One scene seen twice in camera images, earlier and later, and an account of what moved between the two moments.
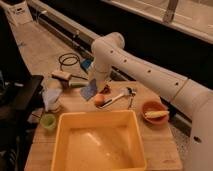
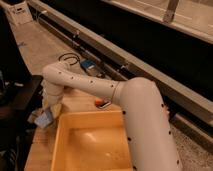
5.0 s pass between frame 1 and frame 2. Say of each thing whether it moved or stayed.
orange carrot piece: stayed
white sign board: stayed
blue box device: stayed
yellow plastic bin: stayed
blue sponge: moved
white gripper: moved
